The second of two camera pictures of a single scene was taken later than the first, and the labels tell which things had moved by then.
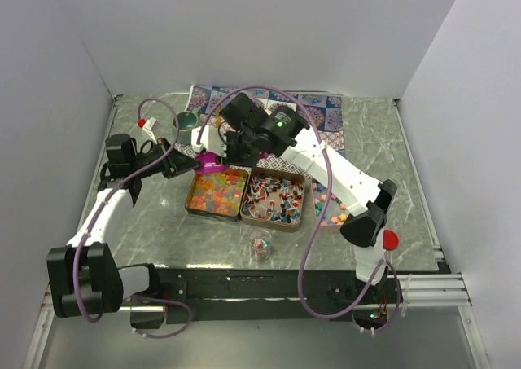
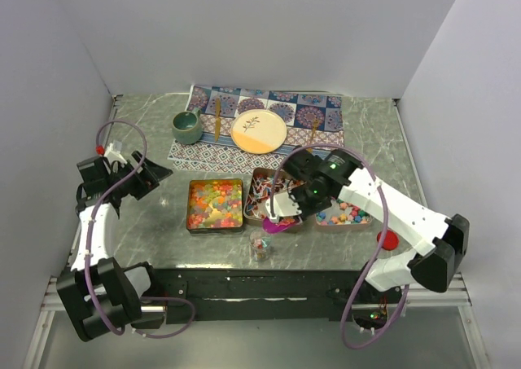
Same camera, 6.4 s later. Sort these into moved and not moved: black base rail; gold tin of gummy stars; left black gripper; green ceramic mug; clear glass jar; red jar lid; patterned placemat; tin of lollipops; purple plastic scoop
Moved: left black gripper; purple plastic scoop; gold tin of gummy stars
Not moved: patterned placemat; tin of lollipops; green ceramic mug; clear glass jar; black base rail; red jar lid
